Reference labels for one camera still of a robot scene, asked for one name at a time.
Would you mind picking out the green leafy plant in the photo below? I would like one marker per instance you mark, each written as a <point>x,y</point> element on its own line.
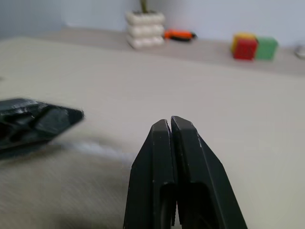
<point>143,6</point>

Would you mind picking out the white bubble plant pot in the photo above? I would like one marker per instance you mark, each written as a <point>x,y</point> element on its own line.
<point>145,31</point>

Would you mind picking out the yellow cube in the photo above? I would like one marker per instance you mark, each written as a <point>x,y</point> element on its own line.
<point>243,35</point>

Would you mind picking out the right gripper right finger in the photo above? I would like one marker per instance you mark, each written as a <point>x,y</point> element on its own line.
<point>205,181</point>

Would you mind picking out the green cube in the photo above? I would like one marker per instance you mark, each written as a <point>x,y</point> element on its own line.
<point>267,48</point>

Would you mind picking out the beige towel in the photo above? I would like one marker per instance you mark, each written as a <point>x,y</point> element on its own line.
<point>59,190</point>

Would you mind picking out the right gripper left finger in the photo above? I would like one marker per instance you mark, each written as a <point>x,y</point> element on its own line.
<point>150,179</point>

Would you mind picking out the flat white box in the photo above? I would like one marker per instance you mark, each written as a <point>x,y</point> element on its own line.
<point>300,51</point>

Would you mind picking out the red cube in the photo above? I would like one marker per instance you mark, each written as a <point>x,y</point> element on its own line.
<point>245,50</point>

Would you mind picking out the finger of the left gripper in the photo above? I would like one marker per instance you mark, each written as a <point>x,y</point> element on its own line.
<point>35,126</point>

